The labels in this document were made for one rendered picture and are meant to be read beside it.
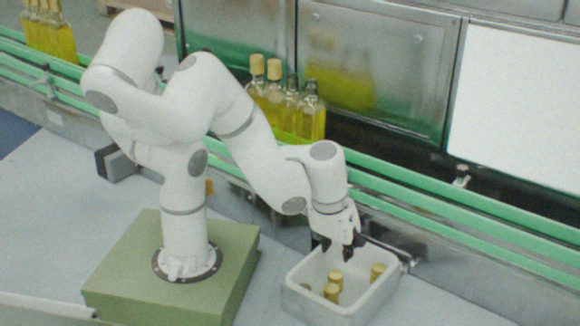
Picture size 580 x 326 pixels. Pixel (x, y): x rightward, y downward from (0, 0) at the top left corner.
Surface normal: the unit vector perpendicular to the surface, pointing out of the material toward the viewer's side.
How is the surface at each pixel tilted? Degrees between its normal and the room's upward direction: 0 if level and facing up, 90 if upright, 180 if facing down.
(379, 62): 90
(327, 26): 90
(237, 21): 91
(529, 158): 90
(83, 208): 0
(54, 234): 0
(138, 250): 2
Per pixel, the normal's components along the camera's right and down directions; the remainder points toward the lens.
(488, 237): -0.61, 0.41
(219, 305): 0.03, -0.86
